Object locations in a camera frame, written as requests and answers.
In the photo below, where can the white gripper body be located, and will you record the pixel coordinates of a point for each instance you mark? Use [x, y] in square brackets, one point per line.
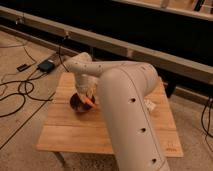
[85, 89]

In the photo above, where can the orange pepper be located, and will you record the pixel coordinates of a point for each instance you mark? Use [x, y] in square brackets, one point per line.
[90, 103]

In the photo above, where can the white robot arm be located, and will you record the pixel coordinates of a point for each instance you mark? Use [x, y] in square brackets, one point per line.
[122, 86]

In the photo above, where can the purple ceramic bowl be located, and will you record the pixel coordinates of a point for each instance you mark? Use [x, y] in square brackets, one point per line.
[77, 105]

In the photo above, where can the black power adapter box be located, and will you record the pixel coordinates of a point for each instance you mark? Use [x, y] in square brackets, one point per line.
[46, 66]

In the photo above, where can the wooden table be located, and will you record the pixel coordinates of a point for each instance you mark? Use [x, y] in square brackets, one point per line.
[66, 131]

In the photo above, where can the white packaged item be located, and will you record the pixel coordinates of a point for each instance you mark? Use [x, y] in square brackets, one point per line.
[150, 105]

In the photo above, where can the small black device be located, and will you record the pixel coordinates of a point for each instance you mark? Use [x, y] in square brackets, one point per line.
[23, 67]

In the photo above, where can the long wooden beam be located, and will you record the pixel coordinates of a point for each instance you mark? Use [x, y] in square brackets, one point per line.
[168, 62]

